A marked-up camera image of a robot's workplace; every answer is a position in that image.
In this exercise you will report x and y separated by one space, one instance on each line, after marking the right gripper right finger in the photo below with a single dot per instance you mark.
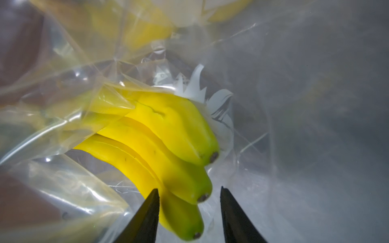
237 227

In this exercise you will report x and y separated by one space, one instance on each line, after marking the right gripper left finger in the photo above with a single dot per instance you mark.
143 226

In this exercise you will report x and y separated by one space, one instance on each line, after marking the yellow banana bunch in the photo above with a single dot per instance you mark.
157 140
138 23

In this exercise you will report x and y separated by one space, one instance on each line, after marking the zip-top bag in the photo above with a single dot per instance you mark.
299 91

